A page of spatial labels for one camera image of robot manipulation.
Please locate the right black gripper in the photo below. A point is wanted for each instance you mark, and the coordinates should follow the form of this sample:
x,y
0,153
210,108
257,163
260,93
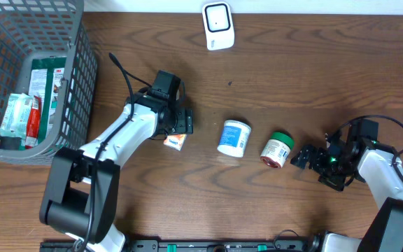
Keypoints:
x,y
320,153

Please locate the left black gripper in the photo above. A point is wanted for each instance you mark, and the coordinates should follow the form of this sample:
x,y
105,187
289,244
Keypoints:
x,y
185,122

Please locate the small orange box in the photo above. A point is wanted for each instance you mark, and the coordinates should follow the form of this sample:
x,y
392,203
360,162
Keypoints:
x,y
175,141

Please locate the green lid Knorr jar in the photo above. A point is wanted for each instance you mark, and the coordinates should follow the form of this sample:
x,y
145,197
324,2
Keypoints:
x,y
277,150

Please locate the white jar blue label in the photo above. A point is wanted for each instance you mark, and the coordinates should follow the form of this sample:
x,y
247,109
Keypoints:
x,y
234,138

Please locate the teal white wipes packet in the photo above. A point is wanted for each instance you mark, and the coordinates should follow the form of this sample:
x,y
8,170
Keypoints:
x,y
16,116

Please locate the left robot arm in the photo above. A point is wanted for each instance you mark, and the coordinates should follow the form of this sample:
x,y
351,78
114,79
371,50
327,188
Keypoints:
x,y
81,193

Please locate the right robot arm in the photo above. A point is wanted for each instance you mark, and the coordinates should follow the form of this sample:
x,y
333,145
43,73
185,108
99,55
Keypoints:
x,y
360,157

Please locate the white barcode scanner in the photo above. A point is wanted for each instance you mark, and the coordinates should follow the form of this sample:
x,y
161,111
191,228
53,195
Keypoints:
x,y
218,25

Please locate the green 3M pouch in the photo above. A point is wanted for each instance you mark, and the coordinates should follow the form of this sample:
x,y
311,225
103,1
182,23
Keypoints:
x,y
45,81

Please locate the red snack packet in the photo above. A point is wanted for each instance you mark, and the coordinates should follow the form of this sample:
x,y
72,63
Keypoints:
x,y
33,124

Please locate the grey plastic mesh basket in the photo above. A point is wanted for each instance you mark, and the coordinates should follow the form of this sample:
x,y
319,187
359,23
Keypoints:
x,y
34,30

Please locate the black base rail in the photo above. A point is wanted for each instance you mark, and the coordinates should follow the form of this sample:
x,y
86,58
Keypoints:
x,y
284,244

